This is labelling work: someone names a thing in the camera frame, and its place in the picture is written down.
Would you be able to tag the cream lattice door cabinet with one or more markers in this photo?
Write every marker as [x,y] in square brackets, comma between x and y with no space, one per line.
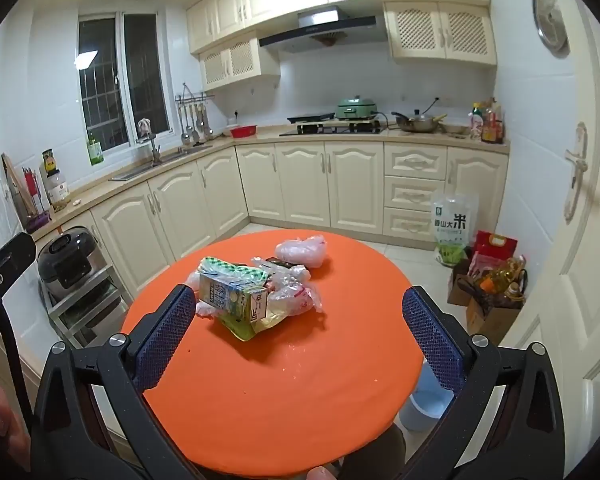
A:
[235,60]
[440,30]

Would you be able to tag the steel kitchen sink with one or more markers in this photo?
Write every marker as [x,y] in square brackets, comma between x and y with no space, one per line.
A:
[185,151]

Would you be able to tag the black griddle pan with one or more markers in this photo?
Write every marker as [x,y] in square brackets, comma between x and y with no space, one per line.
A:
[310,117]

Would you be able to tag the small metal pan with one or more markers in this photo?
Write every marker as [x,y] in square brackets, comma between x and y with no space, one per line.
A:
[455,129]

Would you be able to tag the green white drink carton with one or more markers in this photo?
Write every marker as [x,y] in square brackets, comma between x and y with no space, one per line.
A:
[230,302]

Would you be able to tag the metal sink faucet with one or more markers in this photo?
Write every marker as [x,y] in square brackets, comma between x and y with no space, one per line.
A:
[152,147]

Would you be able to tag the yellow green food package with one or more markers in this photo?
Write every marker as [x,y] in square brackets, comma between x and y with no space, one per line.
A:
[49,160]

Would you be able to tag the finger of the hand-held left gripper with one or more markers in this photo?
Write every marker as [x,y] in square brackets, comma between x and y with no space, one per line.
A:
[10,257]

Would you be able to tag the red plastic basin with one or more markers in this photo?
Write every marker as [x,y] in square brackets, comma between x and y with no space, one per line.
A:
[242,131]

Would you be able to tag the pink white plastic bag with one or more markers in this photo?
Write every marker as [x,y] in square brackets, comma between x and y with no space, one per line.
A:
[302,252]

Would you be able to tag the metal utensil rack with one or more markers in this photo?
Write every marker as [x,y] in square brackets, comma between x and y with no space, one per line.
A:
[195,97]

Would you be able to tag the cream lower kitchen cabinets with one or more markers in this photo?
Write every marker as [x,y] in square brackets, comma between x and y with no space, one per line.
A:
[280,185]

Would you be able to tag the silver black rice cooker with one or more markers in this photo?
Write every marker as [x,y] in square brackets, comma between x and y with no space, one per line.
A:
[65,260]

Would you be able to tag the small pink object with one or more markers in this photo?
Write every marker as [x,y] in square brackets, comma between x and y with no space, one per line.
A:
[144,125]

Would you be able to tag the metal storage rack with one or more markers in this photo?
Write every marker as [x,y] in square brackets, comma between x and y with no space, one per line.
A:
[87,305]

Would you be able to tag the kitchen window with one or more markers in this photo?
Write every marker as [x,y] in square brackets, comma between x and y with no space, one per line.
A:
[115,70]

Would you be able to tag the red gift bag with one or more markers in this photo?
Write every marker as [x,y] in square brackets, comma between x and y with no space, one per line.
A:
[495,247]

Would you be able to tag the round silver wall clock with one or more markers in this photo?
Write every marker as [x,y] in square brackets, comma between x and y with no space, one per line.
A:
[550,15]

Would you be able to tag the clear plastic bag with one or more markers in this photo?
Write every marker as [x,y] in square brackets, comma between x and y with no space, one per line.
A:
[295,300]

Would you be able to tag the green electric cooker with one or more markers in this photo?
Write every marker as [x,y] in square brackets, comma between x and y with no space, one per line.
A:
[356,107]

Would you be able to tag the orange round table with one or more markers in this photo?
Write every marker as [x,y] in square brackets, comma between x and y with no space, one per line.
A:
[280,400]

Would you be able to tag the white rice bag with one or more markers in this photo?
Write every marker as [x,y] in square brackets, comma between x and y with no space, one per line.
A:
[450,230]

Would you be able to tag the wooden cutting board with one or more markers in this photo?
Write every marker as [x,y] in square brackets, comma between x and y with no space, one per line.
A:
[10,185]

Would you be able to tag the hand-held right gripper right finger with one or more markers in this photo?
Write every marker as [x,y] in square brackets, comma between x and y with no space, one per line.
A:
[432,340]

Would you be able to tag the row of hanging utensils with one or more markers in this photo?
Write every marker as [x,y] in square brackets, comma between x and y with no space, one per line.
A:
[192,125]

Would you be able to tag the black range hood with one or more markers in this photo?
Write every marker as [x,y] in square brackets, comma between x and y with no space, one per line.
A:
[320,30]

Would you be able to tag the brown cardboard box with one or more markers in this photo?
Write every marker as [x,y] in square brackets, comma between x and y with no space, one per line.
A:
[460,287]
[490,317]

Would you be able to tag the white panel door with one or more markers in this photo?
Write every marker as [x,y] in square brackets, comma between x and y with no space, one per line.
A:
[545,310]

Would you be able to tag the black snack wrapper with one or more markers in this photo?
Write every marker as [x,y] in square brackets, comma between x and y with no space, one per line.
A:
[279,262]

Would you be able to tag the brown bottle yellow cap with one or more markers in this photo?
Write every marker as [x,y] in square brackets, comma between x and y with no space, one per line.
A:
[512,292]

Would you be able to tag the purple knife holder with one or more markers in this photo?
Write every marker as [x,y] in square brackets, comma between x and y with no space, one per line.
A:
[36,200]

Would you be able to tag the light blue trash bin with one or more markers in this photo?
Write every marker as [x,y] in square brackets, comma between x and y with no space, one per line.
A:
[430,405]

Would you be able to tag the yellow cooking oil bottle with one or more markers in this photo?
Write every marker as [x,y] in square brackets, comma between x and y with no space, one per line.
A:
[500,275]

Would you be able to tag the clear food jar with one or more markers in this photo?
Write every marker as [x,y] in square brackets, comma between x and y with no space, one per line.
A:
[57,187]

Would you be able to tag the cream cabinet drawer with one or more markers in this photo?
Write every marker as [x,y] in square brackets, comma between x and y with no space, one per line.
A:
[412,194]
[409,222]
[414,161]

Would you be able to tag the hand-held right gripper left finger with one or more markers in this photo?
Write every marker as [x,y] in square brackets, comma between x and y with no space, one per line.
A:
[167,340]

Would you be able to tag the metal wok with lid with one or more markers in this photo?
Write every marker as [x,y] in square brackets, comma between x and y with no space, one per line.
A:
[420,122]

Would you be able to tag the black gas stove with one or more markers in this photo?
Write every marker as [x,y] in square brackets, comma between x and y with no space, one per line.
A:
[332,129]

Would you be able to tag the cluster of seasoning bottles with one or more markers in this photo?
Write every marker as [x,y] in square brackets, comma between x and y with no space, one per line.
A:
[487,120]

